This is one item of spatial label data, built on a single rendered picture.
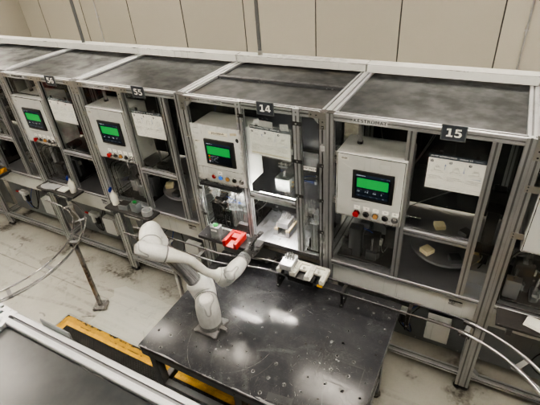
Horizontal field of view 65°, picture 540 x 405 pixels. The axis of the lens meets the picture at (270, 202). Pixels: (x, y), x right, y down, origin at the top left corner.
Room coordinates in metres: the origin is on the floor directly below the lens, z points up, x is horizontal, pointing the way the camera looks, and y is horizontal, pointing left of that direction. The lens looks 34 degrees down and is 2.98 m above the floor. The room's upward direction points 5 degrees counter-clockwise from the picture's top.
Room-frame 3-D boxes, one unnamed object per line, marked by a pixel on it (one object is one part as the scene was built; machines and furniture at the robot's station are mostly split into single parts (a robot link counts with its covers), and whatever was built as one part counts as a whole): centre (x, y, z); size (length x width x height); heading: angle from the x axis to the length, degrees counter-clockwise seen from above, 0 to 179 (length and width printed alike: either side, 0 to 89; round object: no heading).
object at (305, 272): (2.24, -0.20, 0.84); 0.36 x 0.14 x 0.10; 60
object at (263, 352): (1.94, 0.05, 0.66); 1.50 x 1.06 x 0.04; 60
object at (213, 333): (1.96, 0.46, 0.71); 0.22 x 0.18 x 0.06; 60
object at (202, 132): (2.81, 0.29, 1.60); 0.42 x 0.29 x 0.46; 60
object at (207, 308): (1.98, 0.48, 0.85); 0.18 x 0.16 x 0.22; 12
